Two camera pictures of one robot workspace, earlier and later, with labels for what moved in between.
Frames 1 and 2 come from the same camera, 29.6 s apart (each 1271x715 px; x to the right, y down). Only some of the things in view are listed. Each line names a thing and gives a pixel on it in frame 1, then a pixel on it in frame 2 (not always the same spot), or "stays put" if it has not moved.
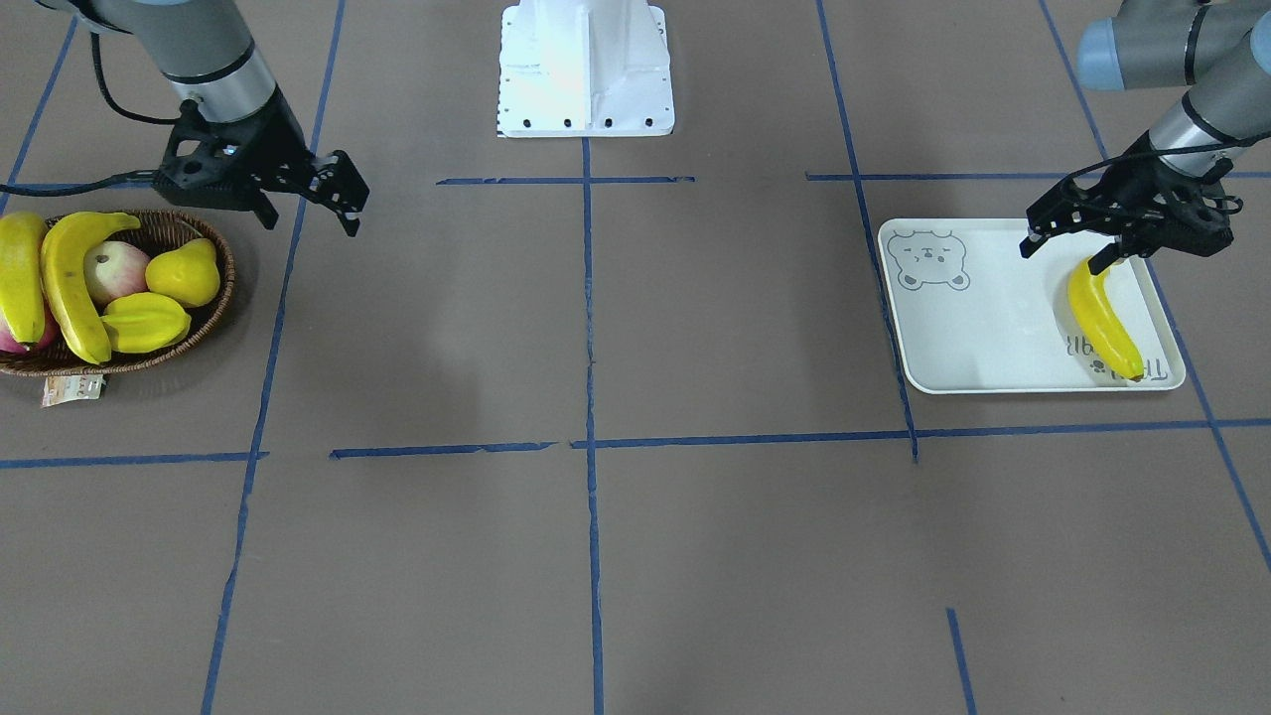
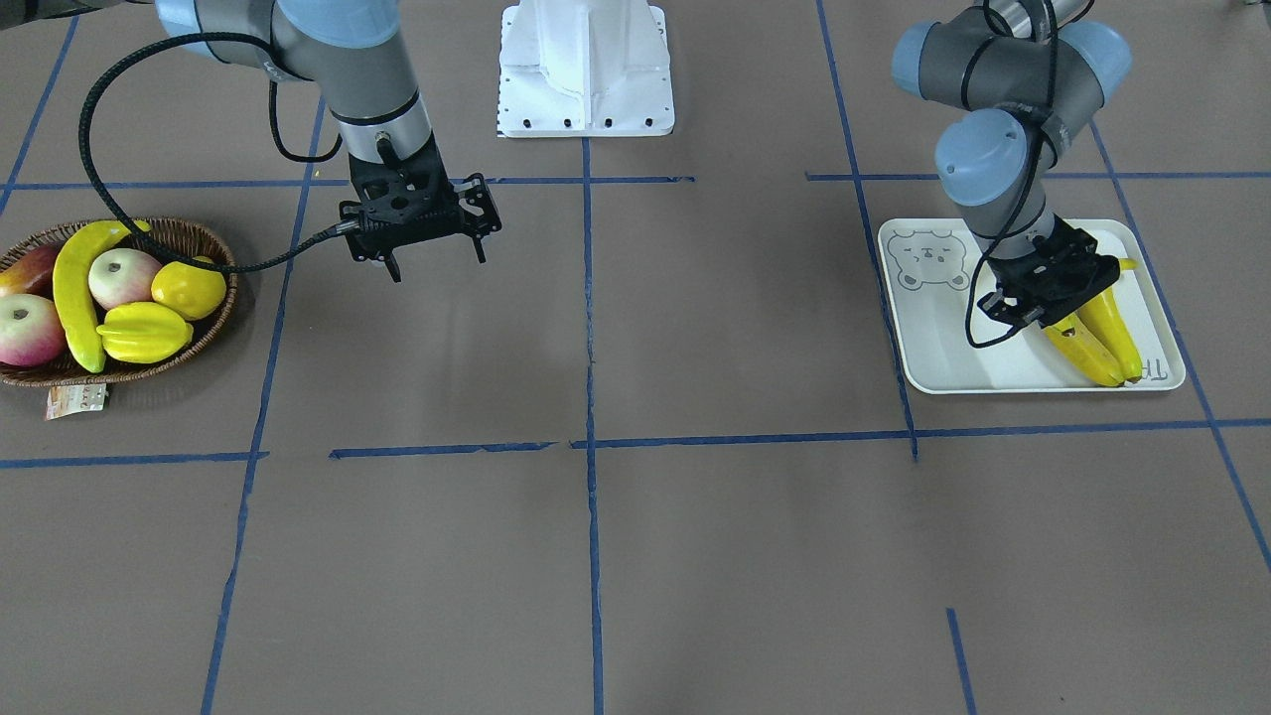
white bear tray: (973, 315) stays put
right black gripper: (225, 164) → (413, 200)
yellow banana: (1101, 323) stays put
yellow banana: (65, 244) → (1074, 342)
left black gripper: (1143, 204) → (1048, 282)
